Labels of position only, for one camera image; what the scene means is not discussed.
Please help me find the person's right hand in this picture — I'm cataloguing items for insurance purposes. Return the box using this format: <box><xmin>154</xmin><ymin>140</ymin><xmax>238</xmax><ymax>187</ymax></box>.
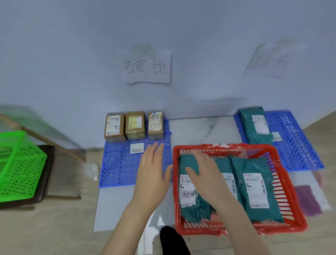
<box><xmin>185</xmin><ymin>149</ymin><xmax>233</xmax><ymax>208</ymax></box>

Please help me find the person's left hand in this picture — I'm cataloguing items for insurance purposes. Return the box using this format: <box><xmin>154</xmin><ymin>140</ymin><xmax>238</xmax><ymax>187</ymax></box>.
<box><xmin>131</xmin><ymin>142</ymin><xmax>173</xmax><ymax>208</ymax></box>

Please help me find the green parcel with handwritten label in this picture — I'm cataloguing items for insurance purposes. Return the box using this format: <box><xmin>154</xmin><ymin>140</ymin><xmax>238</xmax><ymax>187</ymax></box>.
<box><xmin>179</xmin><ymin>154</ymin><xmax>214</xmax><ymax>224</ymax></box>

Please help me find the person's left forearm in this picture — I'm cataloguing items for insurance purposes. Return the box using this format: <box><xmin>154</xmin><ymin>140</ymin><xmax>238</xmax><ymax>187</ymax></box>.
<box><xmin>100</xmin><ymin>200</ymin><xmax>158</xmax><ymax>255</ymax></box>

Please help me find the person's right forearm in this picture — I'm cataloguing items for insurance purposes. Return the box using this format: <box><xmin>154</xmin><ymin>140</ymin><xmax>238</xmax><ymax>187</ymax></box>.
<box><xmin>207</xmin><ymin>195</ymin><xmax>271</xmax><ymax>255</ymax></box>

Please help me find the blue plastic grid mat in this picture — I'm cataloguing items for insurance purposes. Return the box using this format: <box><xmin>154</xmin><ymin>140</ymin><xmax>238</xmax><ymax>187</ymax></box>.
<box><xmin>99</xmin><ymin>119</ymin><xmax>174</xmax><ymax>188</ymax></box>
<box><xmin>234</xmin><ymin>110</ymin><xmax>325</xmax><ymax>172</ymax></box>

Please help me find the brown box with handwritten label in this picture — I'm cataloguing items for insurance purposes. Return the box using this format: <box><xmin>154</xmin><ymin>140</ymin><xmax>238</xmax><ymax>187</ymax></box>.
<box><xmin>148</xmin><ymin>112</ymin><xmax>164</xmax><ymax>140</ymax></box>

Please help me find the brown box with green label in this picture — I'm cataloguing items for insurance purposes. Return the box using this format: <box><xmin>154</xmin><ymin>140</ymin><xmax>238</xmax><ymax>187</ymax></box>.
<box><xmin>125</xmin><ymin>111</ymin><xmax>146</xmax><ymax>140</ymax></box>

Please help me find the brown box with white label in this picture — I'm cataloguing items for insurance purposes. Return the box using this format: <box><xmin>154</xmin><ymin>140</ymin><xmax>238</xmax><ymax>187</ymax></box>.
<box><xmin>104</xmin><ymin>114</ymin><xmax>126</xmax><ymax>143</ymax></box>

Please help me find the white plastic bag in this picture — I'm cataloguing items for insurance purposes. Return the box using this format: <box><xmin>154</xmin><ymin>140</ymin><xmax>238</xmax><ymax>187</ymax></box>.
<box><xmin>82</xmin><ymin>161</ymin><xmax>101</xmax><ymax>182</ymax></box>

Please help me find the large green mailer parcel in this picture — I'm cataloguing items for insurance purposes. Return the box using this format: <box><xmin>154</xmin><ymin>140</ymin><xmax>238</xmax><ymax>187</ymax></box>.
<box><xmin>229</xmin><ymin>156</ymin><xmax>285</xmax><ymax>224</ymax></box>

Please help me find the person's black shoe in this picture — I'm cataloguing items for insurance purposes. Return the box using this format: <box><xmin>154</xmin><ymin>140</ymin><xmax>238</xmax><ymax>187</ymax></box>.
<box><xmin>160</xmin><ymin>225</ymin><xmax>191</xmax><ymax>255</ymax></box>

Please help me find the long green mailer parcel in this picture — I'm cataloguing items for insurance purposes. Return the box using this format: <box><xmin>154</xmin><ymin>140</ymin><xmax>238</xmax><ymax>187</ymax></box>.
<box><xmin>237</xmin><ymin>107</ymin><xmax>275</xmax><ymax>145</ymax></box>

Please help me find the white handwritten paper sign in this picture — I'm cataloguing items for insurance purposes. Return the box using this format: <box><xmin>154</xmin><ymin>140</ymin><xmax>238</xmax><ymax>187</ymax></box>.
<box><xmin>122</xmin><ymin>47</ymin><xmax>172</xmax><ymax>84</ymax></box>
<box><xmin>241</xmin><ymin>39</ymin><xmax>308</xmax><ymax>79</ymax></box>

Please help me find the red plastic basket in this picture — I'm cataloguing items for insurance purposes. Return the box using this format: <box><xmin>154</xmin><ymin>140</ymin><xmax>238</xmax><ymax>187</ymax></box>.
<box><xmin>172</xmin><ymin>143</ymin><xmax>308</xmax><ymax>236</ymax></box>

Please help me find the green plastic basket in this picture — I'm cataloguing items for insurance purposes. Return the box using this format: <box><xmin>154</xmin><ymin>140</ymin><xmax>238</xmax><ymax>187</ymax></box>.
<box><xmin>0</xmin><ymin>130</ymin><xmax>48</xmax><ymax>203</ymax></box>

